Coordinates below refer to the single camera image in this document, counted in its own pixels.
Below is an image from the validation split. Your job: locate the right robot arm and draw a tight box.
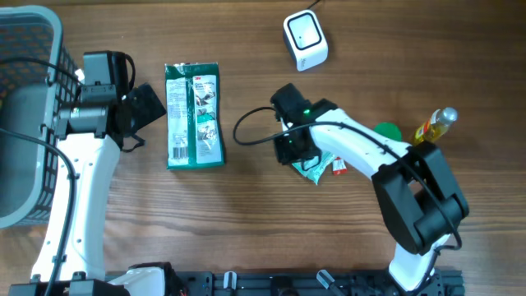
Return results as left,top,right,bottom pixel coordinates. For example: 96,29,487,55
270,84,469,293

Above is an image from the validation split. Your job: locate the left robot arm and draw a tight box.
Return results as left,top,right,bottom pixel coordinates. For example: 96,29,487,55
9,51,166,295

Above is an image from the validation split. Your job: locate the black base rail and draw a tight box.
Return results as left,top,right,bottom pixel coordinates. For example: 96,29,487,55
7,262,466,296

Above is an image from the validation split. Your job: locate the grey plastic mesh basket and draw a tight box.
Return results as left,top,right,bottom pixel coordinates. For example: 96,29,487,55
1,5,80,229

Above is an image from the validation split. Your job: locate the green lid jar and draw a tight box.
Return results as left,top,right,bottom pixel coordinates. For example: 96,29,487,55
373,122,403,141

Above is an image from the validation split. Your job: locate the red toothpaste box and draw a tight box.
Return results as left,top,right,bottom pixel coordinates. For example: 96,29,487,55
332,157,348,175

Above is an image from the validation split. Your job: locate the left camera cable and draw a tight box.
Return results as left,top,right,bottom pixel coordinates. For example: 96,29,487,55
0,56,83,296

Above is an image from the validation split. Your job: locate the light green wipes packet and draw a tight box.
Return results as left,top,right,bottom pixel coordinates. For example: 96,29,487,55
292,152,336,185

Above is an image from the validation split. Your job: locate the yellow dish soap bottle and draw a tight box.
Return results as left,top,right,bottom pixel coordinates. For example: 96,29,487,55
410,107,458,146

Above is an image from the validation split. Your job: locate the white barcode scanner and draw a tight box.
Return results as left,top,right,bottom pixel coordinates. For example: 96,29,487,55
283,9,329,72

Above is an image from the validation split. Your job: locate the green sponge pack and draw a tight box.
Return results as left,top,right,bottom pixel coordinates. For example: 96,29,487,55
164,62,225,170

